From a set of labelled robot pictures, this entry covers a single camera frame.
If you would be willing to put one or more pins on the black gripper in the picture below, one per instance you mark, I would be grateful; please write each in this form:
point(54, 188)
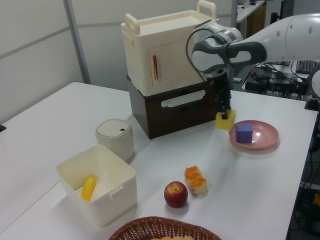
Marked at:
point(221, 83)

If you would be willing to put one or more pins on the yellow cube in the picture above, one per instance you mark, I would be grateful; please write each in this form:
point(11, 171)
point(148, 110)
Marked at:
point(225, 123)

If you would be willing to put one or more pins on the white grey Franka robot arm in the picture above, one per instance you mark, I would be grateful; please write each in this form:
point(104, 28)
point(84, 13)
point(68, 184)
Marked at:
point(275, 42)

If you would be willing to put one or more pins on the purple cube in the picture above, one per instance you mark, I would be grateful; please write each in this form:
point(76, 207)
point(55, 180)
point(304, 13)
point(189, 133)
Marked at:
point(244, 132)

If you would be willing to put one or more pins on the small grey object behind table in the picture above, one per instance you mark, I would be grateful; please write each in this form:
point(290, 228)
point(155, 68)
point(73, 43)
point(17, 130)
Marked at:
point(237, 80)

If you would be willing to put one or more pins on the pink plate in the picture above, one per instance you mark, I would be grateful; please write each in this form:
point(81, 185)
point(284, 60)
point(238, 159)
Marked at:
point(265, 136)

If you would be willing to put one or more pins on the dark brown drawer box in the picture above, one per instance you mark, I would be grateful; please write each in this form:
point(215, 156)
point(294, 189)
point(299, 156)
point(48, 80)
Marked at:
point(155, 112)

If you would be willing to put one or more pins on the toy bread with orange topping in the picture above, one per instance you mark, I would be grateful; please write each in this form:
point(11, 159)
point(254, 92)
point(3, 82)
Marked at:
point(195, 180)

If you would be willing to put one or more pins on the black clamp stand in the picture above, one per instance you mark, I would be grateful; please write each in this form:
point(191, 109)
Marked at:
point(311, 103)

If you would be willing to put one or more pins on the background desk with wooden panel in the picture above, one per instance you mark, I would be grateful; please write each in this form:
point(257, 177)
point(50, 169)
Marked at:
point(251, 15)

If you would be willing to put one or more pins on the red toy apple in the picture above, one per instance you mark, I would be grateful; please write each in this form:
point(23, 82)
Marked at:
point(175, 194)

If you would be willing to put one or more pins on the small cream lidded bin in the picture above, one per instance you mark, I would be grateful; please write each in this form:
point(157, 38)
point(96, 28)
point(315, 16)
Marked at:
point(115, 137)

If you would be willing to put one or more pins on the pale bread in basket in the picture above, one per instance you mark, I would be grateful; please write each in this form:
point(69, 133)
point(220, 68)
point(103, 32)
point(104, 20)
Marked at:
point(172, 238)

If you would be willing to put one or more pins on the white open plastic box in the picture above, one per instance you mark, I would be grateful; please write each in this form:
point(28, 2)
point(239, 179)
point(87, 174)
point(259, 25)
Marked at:
point(100, 185)

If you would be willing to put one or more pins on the brown wicker basket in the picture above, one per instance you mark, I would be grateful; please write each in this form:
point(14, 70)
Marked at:
point(140, 228)

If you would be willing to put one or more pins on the yellow toy banana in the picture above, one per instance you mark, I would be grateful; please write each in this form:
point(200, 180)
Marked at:
point(89, 188)

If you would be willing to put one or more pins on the black flat item at table edge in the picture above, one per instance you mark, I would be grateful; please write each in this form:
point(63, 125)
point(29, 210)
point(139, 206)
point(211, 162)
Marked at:
point(2, 128)

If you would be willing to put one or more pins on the grey partition post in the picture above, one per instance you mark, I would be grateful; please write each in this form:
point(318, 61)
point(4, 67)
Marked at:
point(79, 42)

